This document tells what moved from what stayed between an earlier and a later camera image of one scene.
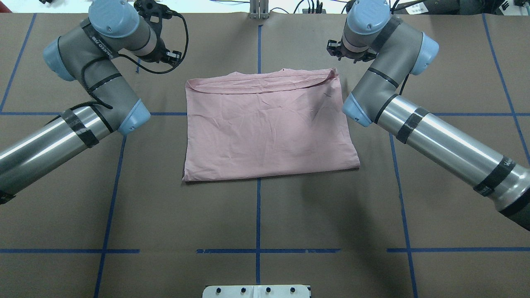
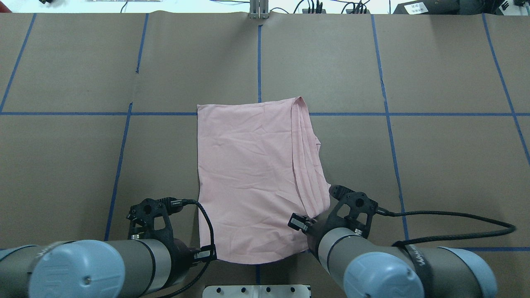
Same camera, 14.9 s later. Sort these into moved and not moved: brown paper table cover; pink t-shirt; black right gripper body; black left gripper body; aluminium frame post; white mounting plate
Moved: black right gripper body; black left gripper body; pink t-shirt
Not moved: aluminium frame post; white mounting plate; brown paper table cover
